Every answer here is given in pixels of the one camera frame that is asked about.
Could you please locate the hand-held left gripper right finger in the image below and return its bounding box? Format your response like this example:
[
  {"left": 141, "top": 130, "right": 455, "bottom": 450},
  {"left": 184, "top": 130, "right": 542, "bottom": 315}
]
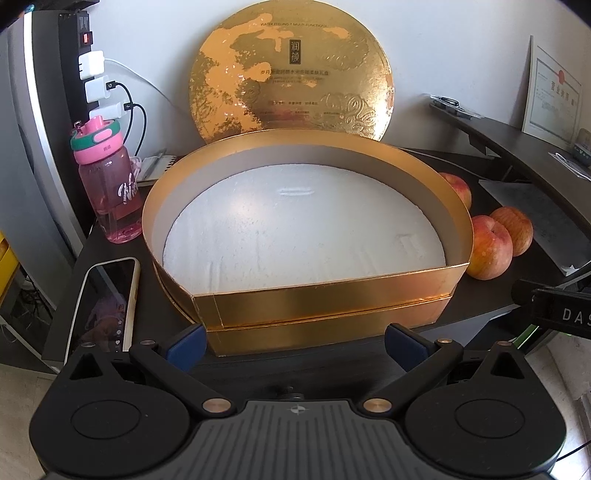
[{"left": 360, "top": 323, "right": 533, "bottom": 417}]

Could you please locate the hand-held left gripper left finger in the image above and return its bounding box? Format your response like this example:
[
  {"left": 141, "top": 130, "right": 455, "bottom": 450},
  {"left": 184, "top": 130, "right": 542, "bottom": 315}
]
[{"left": 60, "top": 323, "right": 236, "bottom": 418}]

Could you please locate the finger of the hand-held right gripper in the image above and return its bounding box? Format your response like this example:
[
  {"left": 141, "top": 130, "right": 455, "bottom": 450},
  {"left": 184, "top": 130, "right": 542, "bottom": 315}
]
[{"left": 512, "top": 278, "right": 546, "bottom": 306}]

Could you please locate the red apple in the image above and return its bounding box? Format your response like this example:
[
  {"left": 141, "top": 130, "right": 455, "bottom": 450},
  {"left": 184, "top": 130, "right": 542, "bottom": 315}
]
[
  {"left": 438, "top": 172, "right": 472, "bottom": 210},
  {"left": 489, "top": 206, "right": 534, "bottom": 257},
  {"left": 465, "top": 215, "right": 514, "bottom": 280}
]

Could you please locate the gold gift box base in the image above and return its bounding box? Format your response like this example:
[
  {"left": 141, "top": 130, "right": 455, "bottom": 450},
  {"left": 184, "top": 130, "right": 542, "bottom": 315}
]
[{"left": 142, "top": 128, "right": 475, "bottom": 357}]

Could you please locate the gold gift box lid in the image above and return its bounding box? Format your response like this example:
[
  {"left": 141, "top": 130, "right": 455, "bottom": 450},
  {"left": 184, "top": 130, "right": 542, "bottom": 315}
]
[{"left": 189, "top": 0, "right": 396, "bottom": 147}]

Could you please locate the dark wooden desk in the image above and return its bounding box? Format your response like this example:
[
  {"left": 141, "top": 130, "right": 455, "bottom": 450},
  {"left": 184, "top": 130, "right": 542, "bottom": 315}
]
[{"left": 41, "top": 148, "right": 591, "bottom": 402}]

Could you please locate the white-cased smartphone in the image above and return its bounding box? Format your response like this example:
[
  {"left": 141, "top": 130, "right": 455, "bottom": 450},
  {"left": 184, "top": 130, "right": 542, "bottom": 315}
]
[{"left": 65, "top": 257, "right": 141, "bottom": 354}]

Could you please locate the dark curved shelf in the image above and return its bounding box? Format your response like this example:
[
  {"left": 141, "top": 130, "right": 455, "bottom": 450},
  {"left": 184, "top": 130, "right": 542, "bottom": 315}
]
[{"left": 429, "top": 102, "right": 591, "bottom": 222}]

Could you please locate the white foam liner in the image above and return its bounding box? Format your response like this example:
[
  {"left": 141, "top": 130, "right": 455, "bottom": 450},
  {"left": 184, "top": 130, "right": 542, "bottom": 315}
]
[{"left": 163, "top": 162, "right": 448, "bottom": 294}]

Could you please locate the pink water bottle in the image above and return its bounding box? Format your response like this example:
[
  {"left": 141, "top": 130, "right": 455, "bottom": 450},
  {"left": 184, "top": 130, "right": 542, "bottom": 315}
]
[{"left": 70, "top": 117, "right": 144, "bottom": 244}]

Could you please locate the spiral notebook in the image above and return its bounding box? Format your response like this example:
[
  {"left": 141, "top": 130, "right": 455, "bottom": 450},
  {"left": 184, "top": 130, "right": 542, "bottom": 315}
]
[{"left": 134, "top": 152, "right": 178, "bottom": 188}]

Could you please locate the silver ashtray object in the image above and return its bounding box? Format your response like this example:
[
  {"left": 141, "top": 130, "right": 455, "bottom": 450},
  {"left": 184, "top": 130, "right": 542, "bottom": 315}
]
[{"left": 429, "top": 93, "right": 485, "bottom": 121}]

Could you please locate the framed certificate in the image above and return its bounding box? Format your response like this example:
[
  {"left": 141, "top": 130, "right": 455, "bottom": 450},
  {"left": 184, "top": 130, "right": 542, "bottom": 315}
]
[{"left": 522, "top": 34, "right": 583, "bottom": 139}]

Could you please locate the silver monitor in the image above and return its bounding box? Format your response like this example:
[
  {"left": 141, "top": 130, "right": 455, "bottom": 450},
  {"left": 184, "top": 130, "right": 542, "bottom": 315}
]
[{"left": 0, "top": 9, "right": 88, "bottom": 310}]

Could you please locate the white charger plug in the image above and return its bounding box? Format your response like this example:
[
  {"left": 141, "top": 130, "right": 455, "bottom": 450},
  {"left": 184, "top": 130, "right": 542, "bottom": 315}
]
[
  {"left": 89, "top": 102, "right": 134, "bottom": 123},
  {"left": 78, "top": 52, "right": 106, "bottom": 80},
  {"left": 84, "top": 76, "right": 116, "bottom": 103}
]

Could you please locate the black power strip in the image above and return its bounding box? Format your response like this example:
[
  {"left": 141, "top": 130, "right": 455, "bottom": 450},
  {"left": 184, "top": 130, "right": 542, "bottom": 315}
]
[{"left": 58, "top": 11, "right": 109, "bottom": 134}]

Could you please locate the black charging cable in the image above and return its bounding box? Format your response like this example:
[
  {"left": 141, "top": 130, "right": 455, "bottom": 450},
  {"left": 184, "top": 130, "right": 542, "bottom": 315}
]
[
  {"left": 108, "top": 80, "right": 136, "bottom": 116},
  {"left": 124, "top": 104, "right": 148, "bottom": 160}
]

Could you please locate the white charging cable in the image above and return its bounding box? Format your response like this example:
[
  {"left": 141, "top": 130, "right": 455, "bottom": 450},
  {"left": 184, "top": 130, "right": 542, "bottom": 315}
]
[{"left": 104, "top": 58, "right": 195, "bottom": 118}]

